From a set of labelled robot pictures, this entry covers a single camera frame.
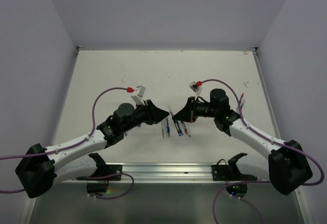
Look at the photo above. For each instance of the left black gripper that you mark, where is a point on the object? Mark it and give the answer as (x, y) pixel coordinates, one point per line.
(154, 114)

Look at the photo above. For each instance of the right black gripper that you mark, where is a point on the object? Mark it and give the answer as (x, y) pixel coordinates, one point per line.
(189, 113)

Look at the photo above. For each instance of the grey pen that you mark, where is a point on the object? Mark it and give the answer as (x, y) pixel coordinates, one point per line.
(162, 124)

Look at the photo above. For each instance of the red pen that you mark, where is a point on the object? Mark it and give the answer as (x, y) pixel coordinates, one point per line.
(187, 129)

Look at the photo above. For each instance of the green pen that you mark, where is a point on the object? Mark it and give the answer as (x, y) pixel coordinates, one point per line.
(241, 107)

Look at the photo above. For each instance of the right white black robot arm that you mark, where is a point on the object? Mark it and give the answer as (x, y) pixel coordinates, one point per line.
(288, 168)

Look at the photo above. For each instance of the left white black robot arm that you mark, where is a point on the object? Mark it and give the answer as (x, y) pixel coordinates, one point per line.
(42, 167)

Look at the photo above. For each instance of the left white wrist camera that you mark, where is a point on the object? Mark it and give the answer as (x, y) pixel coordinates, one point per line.
(138, 94)

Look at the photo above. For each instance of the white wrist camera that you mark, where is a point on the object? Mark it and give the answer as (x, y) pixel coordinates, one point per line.
(138, 94)
(196, 87)

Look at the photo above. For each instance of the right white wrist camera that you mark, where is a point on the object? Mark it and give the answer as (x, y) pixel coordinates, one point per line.
(196, 87)

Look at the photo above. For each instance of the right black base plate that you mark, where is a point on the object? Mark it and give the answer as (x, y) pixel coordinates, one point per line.
(228, 171)

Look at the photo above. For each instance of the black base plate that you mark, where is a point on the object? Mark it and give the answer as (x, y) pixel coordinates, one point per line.
(228, 171)
(102, 169)

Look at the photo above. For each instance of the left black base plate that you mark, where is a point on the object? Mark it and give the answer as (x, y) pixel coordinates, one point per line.
(102, 169)

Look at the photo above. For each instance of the aluminium mounting rail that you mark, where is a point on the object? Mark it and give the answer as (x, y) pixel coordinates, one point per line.
(158, 172)

